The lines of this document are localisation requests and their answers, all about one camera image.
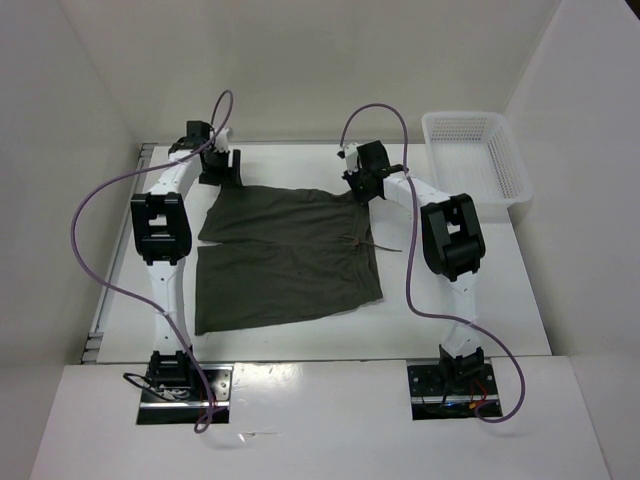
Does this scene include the dark olive green shorts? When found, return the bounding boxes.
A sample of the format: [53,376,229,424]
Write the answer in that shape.
[195,186,383,335]

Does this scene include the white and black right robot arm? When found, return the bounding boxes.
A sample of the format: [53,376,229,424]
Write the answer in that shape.
[337,141,486,393]

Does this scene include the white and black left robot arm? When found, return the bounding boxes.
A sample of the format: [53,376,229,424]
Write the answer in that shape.
[130,121,241,400]

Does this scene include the white perforated plastic basket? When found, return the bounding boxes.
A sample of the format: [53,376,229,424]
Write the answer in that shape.
[421,111,533,214]

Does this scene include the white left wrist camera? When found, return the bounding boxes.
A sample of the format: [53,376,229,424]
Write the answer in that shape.
[213,127,233,153]

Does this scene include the aluminium table edge rail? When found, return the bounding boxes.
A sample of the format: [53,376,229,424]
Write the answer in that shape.
[80,143,157,365]

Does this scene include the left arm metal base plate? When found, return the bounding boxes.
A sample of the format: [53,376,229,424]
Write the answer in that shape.
[125,364,234,426]

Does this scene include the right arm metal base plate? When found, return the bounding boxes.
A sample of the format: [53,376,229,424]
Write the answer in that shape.
[407,362,503,421]

